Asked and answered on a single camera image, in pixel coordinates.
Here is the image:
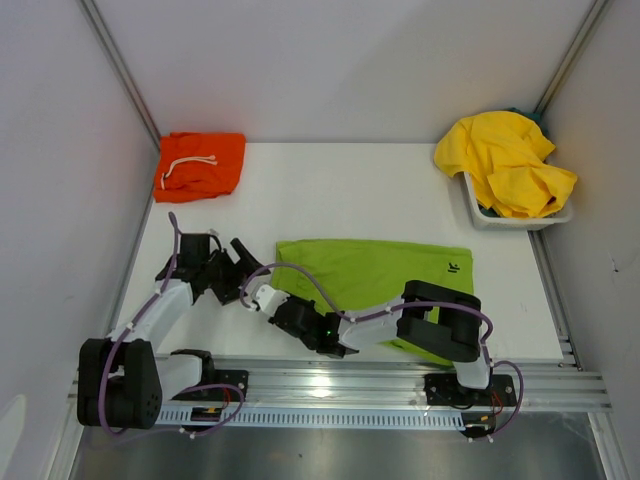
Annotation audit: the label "teal cloth in basket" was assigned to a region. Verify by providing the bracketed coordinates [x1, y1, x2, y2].
[501, 107, 552, 140]

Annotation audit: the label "aluminium corner post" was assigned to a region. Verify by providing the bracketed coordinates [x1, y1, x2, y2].
[534, 0, 614, 117]
[76, 0, 161, 151]

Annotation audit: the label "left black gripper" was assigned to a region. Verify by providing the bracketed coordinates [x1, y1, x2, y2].
[201, 239, 269, 305]

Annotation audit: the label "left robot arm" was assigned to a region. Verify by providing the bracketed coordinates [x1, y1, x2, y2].
[76, 233, 261, 435]

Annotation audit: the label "aluminium front rail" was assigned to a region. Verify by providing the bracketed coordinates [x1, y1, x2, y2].
[214, 357, 612, 412]

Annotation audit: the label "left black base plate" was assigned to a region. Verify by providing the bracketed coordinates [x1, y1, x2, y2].
[195, 369, 249, 402]

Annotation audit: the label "white plastic basket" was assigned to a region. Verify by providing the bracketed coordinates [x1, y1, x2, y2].
[461, 172, 574, 231]

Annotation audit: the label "yellow shorts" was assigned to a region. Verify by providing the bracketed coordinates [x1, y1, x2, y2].
[434, 111, 578, 219]

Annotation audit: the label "white slotted cable duct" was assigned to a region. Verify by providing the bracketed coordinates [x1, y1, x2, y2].
[156, 406, 464, 431]

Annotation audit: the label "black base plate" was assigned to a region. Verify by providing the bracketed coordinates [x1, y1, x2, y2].
[195, 369, 249, 402]
[424, 373, 517, 410]

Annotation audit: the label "orange shorts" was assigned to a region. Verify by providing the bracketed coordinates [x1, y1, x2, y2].
[153, 132, 246, 204]

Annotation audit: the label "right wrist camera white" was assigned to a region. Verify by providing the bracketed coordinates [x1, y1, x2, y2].
[249, 283, 290, 318]

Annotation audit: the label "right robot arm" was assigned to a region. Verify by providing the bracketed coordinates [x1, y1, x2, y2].
[255, 280, 493, 404]

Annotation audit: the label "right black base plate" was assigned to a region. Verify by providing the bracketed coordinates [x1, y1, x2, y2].
[424, 373, 517, 410]

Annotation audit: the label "green shorts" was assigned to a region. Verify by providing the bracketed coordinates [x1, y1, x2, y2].
[269, 238, 476, 369]

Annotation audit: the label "left aluminium corner post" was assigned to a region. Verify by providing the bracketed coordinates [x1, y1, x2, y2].
[76, 0, 161, 151]

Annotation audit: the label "right aluminium corner post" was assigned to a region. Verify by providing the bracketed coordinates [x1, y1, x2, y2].
[534, 0, 614, 117]

